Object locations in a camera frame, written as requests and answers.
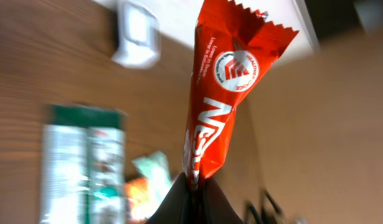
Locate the green 3M gloves package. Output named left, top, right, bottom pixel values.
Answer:
left=39, top=105, right=126, bottom=224

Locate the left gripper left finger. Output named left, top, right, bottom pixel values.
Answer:
left=146, top=173, right=191, bottom=224

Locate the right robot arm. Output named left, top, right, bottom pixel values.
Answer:
left=244, top=188, right=308, bottom=224

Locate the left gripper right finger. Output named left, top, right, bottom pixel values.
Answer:
left=201, top=179, right=244, bottom=224

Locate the red snack bar wrapper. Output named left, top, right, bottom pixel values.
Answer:
left=183, top=0, right=298, bottom=190

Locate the orange tissue pack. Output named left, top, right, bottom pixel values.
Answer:
left=125, top=177, right=162, bottom=223

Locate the mint green wipes packet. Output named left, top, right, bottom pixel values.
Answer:
left=132, top=151, right=172, bottom=206

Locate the white barcode scanner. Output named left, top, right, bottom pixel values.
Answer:
left=111, top=1, right=161, bottom=69

